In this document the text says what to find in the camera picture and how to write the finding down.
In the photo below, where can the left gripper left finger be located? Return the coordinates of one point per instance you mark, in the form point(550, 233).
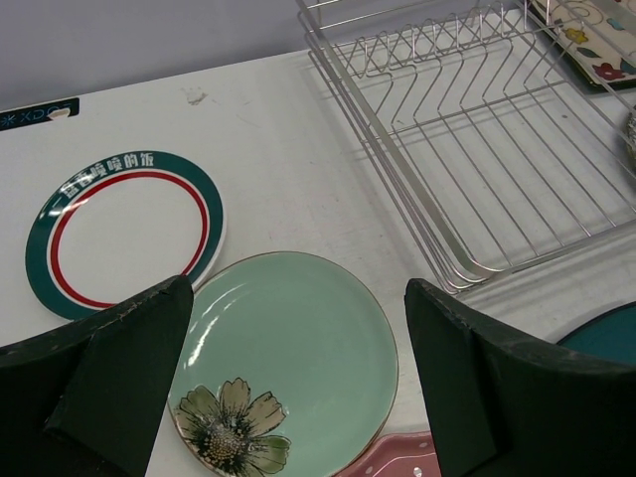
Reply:
point(87, 398)

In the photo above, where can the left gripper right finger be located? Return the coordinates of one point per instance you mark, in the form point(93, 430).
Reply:
point(501, 402)

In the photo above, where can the wire dish rack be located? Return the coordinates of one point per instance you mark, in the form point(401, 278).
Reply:
point(498, 156)

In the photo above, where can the speckled round plate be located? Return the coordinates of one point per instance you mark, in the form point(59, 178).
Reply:
point(630, 131)

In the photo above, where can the pink dotted plate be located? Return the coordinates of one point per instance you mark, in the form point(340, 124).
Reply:
point(397, 455)

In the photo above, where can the teal square plate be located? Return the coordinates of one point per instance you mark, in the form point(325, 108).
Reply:
point(609, 336)

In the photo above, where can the white plate green rim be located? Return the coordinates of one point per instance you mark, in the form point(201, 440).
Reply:
point(120, 225)

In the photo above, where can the mint green flower plate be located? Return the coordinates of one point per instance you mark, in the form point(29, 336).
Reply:
point(289, 368)

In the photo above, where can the left blue table label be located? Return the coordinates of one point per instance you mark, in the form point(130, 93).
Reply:
point(38, 113)

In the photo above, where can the cream floral square plate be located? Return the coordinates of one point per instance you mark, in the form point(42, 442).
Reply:
point(591, 41)

